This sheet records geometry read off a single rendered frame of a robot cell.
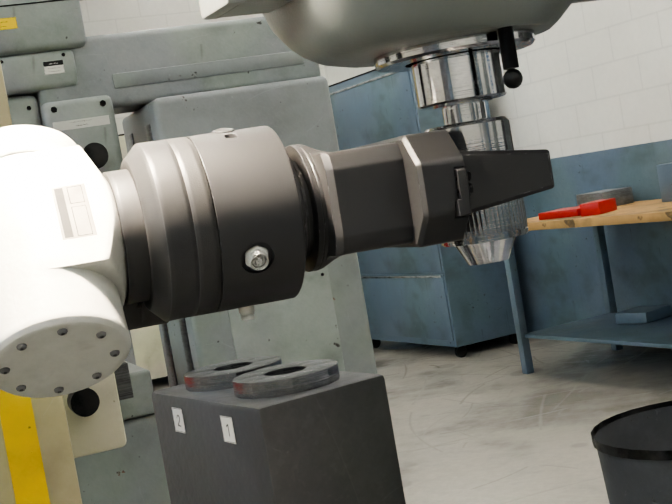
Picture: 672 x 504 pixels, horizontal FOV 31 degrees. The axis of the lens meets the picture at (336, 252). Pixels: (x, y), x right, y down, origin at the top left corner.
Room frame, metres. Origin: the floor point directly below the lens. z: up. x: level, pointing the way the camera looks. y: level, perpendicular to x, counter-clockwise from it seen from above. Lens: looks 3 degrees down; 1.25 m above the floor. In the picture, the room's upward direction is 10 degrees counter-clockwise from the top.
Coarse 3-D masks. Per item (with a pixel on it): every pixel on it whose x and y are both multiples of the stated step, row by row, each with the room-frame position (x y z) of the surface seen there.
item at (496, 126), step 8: (480, 120) 0.62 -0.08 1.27; (488, 120) 0.62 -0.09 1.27; (496, 120) 0.62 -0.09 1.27; (504, 120) 0.62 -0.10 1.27; (432, 128) 0.63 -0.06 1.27; (440, 128) 0.62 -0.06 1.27; (448, 128) 0.62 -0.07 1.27; (456, 128) 0.62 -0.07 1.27; (464, 128) 0.62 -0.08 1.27; (472, 128) 0.62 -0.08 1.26; (480, 128) 0.62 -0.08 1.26; (488, 128) 0.62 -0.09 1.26; (496, 128) 0.62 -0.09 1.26; (504, 128) 0.62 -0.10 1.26; (456, 136) 0.62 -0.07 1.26; (464, 136) 0.62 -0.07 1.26; (472, 136) 0.62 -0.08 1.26; (480, 136) 0.62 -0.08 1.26; (488, 136) 0.62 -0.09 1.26
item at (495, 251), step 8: (504, 240) 0.63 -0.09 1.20; (512, 240) 0.63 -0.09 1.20; (456, 248) 0.64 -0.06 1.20; (464, 248) 0.63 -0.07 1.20; (472, 248) 0.63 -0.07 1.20; (480, 248) 0.63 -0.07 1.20; (488, 248) 0.62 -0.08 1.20; (496, 248) 0.63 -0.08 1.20; (504, 248) 0.63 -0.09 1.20; (464, 256) 0.64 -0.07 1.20; (472, 256) 0.63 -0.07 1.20; (480, 256) 0.63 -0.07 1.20; (488, 256) 0.63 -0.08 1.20; (496, 256) 0.63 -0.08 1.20; (504, 256) 0.63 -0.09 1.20; (472, 264) 0.63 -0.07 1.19; (480, 264) 0.63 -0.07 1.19
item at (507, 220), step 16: (464, 144) 0.62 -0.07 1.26; (480, 144) 0.62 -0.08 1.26; (496, 144) 0.62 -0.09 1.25; (512, 144) 0.63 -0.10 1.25; (496, 208) 0.62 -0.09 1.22; (512, 208) 0.62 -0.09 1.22; (480, 224) 0.62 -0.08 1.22; (496, 224) 0.62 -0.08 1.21; (512, 224) 0.62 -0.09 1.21; (464, 240) 0.62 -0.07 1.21; (480, 240) 0.62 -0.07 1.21; (496, 240) 0.62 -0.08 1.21
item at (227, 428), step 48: (192, 384) 1.06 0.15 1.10; (240, 384) 0.97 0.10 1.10; (288, 384) 0.96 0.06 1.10; (336, 384) 0.97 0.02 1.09; (384, 384) 0.98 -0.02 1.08; (192, 432) 1.03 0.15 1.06; (240, 432) 0.95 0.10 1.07; (288, 432) 0.93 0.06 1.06; (336, 432) 0.95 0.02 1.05; (384, 432) 0.97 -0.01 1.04; (192, 480) 1.05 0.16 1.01; (240, 480) 0.97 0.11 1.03; (288, 480) 0.93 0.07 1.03; (336, 480) 0.95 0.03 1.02; (384, 480) 0.97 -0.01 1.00
